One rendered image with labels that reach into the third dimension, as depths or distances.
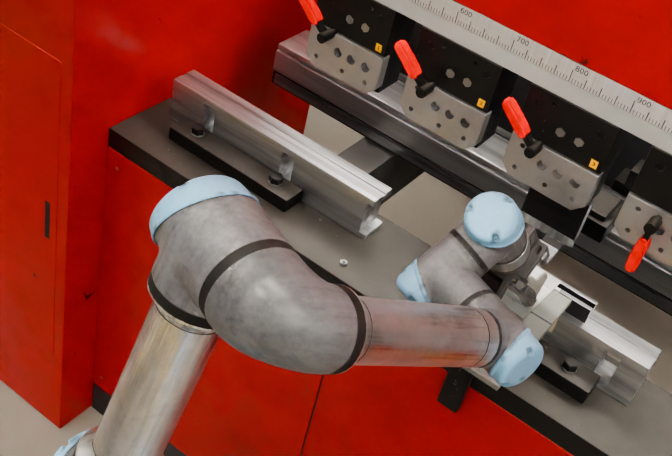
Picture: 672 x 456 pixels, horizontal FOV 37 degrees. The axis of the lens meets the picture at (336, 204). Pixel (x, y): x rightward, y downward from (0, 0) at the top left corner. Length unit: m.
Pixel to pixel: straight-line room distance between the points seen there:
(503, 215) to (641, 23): 0.33
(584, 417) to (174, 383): 0.79
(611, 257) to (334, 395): 0.59
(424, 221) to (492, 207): 2.06
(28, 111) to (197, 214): 1.03
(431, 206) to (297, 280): 2.49
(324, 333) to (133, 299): 1.28
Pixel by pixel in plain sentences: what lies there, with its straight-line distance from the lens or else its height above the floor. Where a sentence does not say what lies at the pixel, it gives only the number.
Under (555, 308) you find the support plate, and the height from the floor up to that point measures 1.00.
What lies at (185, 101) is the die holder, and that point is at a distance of 2.02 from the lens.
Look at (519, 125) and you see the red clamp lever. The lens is 1.52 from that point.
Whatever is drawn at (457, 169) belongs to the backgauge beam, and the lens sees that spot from 2.01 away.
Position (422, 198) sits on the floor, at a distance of 3.48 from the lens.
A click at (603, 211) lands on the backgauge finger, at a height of 1.03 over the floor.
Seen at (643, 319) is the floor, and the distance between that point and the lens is 3.37.
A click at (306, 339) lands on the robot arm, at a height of 1.36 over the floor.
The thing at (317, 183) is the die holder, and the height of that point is 0.93.
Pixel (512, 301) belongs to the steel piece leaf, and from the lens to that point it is 1.63.
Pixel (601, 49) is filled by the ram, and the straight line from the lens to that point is 1.47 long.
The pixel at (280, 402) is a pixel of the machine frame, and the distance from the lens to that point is 2.07.
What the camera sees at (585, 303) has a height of 0.99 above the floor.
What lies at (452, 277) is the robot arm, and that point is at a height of 1.22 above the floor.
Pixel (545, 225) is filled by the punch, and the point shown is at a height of 1.09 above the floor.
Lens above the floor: 2.07
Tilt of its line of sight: 38 degrees down
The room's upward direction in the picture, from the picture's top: 14 degrees clockwise
